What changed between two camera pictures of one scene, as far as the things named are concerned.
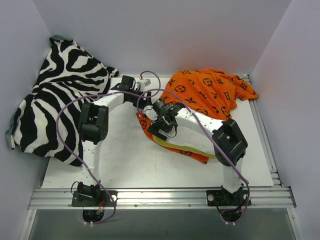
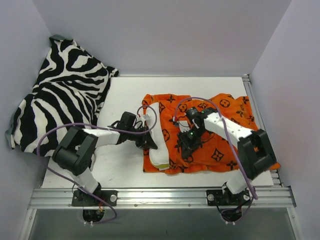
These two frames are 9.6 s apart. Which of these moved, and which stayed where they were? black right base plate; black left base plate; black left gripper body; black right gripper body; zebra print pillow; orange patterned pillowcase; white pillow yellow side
Moved: black right gripper body; black left gripper body; white pillow yellow side; orange patterned pillowcase
Stayed: zebra print pillow; black right base plate; black left base plate
